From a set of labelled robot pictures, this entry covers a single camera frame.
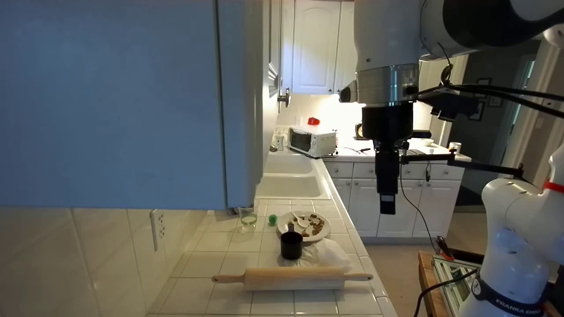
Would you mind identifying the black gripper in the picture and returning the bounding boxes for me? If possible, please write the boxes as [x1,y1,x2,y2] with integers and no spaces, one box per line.
[361,104,412,215]

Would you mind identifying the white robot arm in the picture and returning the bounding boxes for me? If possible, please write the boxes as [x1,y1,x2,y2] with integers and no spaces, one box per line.
[354,0,564,317]

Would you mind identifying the blue near cabinet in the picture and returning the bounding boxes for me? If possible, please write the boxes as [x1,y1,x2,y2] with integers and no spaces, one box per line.
[0,0,262,209]

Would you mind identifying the white lower cabinets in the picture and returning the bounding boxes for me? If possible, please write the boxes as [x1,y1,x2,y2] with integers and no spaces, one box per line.
[325,158,463,239]

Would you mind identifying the white toaster oven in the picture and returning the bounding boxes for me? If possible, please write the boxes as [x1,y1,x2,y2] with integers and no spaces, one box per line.
[287,126,336,158]

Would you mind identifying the red object on oven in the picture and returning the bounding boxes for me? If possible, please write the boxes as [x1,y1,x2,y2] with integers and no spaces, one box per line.
[306,116,320,126]

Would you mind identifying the plate with food scraps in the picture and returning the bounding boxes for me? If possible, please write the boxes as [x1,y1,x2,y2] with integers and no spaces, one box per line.
[276,211,331,243]

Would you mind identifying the white double sink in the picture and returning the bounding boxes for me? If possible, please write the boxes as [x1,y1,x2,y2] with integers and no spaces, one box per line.
[257,155,327,199]

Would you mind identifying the crumpled white paper towel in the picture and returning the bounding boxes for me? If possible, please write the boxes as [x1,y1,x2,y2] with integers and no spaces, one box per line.
[302,237,350,269]

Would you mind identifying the black measuring cup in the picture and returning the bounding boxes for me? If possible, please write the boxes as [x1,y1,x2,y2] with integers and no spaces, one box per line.
[279,232,302,260]

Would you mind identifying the small green cap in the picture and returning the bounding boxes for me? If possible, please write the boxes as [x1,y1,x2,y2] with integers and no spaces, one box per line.
[267,215,276,227]

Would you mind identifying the clear glass with green rim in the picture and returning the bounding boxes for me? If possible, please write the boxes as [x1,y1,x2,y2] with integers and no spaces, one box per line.
[237,209,257,230]

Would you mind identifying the wooden rolling pin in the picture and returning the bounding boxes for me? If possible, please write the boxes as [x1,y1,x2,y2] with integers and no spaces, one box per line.
[211,266,373,290]

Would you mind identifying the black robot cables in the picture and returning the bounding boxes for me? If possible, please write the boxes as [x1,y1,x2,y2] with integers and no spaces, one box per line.
[410,82,564,119]

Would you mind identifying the white wall outlet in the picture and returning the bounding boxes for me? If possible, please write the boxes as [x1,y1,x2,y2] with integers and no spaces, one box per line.
[149,209,165,252]

